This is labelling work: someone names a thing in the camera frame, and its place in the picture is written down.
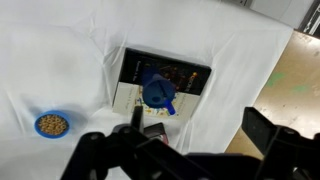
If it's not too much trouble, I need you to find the blue plastic cup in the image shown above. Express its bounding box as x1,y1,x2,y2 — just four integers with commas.
141,64,178,110

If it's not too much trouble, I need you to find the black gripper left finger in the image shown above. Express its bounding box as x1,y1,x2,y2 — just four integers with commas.
61,105,214,180

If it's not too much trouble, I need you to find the discrete mathematics book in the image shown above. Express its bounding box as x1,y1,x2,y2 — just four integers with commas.
112,47,213,121

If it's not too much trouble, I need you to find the grey marker with blue cap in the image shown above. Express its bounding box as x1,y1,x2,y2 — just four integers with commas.
158,79,177,116

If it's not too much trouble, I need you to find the red tape roll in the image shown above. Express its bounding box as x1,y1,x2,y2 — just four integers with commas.
159,132,170,145

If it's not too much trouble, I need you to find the white tablecloth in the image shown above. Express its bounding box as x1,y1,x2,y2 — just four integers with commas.
0,0,295,180

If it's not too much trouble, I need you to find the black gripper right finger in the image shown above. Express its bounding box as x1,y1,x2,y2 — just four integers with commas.
241,106,320,180

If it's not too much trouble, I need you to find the blue bowl with cereal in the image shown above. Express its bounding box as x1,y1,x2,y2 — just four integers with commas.
34,110,72,140

